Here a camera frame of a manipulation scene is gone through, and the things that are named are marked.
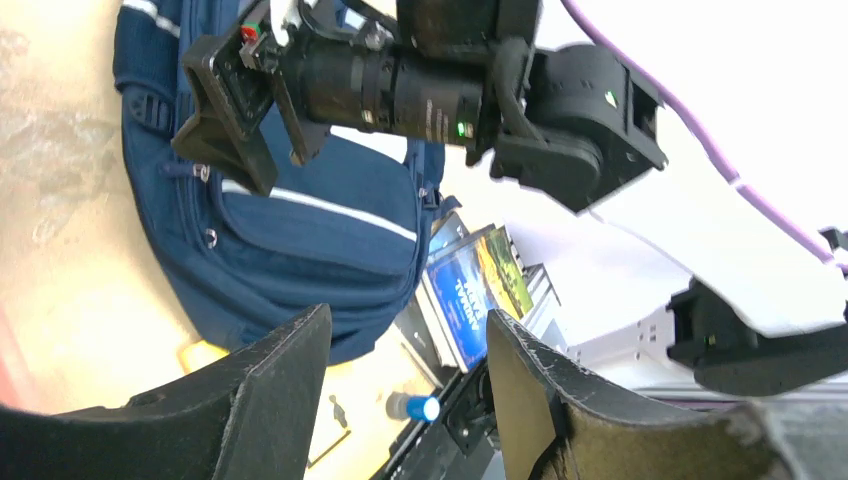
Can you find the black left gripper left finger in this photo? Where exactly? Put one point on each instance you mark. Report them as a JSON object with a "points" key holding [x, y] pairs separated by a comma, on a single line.
{"points": [[249, 415]]}

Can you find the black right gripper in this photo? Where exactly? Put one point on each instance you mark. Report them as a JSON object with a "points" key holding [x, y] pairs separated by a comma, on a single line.
{"points": [[445, 72]]}

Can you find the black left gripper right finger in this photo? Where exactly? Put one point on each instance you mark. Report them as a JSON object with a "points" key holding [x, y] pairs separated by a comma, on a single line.
{"points": [[559, 420]]}

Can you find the navy blue student backpack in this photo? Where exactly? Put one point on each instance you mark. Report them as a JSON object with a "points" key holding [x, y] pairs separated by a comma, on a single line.
{"points": [[350, 229]]}

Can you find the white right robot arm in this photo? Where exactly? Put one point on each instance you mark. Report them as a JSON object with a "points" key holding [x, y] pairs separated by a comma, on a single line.
{"points": [[766, 308]]}

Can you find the yellow book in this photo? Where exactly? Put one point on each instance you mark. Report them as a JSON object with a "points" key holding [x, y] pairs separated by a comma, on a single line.
{"points": [[353, 432]]}

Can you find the small blue glue stick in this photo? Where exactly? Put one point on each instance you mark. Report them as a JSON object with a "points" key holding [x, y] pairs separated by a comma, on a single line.
{"points": [[402, 406]]}

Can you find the blue Animal Farm book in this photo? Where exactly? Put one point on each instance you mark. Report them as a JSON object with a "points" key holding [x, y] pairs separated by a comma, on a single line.
{"points": [[483, 272]]}

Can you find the pink translucent storage box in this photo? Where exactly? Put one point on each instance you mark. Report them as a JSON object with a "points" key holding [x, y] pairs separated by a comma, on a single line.
{"points": [[17, 387]]}

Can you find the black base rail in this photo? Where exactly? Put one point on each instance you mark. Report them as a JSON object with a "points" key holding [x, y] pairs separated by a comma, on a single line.
{"points": [[460, 444]]}

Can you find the aluminium frame rail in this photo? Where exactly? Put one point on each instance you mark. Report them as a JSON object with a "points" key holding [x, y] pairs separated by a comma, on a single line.
{"points": [[633, 356]]}

